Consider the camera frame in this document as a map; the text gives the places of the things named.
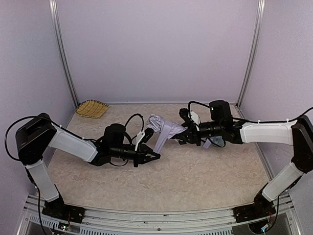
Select lavender folding umbrella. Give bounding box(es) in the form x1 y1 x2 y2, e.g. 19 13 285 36
146 113 211 153

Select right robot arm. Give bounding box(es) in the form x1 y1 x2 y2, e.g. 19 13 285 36
173 100 313 205

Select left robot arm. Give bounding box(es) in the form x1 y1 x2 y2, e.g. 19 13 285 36
15 113 160 209

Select light blue mug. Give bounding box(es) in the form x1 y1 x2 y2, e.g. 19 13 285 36
210 136 226 148

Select yellow woven mat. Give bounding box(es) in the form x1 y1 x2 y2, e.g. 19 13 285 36
76 99 110 119

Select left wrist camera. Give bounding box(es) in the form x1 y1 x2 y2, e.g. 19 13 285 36
134 128 154 151

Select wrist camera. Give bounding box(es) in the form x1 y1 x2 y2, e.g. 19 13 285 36
134 128 154 151
179 108 201 127

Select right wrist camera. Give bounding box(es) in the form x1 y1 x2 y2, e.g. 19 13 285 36
179 108 201 127

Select right aluminium frame post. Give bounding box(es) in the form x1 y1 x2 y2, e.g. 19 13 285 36
236 0 266 109

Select aluminium frame post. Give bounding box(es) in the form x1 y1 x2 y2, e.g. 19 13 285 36
236 0 266 109
49 0 79 108

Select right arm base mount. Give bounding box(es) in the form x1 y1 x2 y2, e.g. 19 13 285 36
233 204 276 223

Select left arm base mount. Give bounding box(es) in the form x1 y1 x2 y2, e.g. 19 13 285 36
42 204 85 224

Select front aluminium rail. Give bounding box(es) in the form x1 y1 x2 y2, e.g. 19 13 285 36
17 194 301 235

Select left aluminium frame post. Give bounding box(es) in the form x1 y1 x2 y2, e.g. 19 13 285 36
49 0 79 108

